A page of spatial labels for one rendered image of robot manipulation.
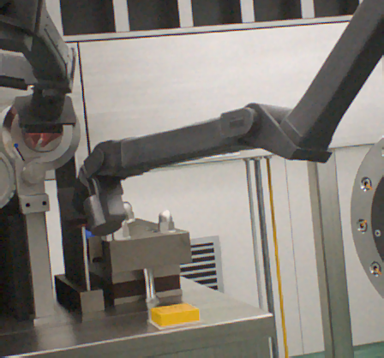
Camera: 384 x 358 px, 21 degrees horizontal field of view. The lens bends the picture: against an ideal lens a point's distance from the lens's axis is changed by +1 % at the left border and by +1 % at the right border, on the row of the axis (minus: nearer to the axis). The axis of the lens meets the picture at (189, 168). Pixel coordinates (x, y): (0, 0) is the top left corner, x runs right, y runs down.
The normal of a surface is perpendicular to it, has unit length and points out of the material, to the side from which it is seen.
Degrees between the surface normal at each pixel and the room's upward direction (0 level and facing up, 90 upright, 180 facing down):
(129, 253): 90
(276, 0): 90
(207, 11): 90
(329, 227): 90
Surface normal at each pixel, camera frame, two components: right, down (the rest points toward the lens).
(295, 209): 0.30, 0.02
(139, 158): -0.69, -0.03
